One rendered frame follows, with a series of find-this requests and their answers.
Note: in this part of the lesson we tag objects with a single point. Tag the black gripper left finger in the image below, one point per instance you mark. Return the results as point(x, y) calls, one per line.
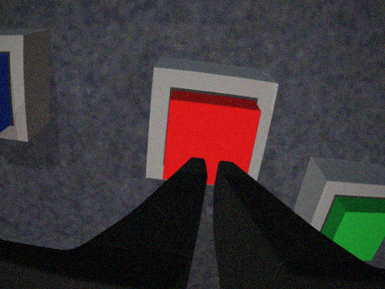
point(152, 248)

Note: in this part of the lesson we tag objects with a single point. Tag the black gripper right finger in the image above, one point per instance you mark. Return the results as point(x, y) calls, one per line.
point(261, 243)

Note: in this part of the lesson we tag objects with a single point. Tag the red button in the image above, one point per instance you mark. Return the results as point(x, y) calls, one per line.
point(219, 112)

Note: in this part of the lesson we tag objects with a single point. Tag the blue button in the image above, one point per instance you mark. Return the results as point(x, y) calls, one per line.
point(24, 98)

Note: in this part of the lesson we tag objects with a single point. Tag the green button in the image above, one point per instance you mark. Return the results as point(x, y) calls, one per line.
point(345, 200)

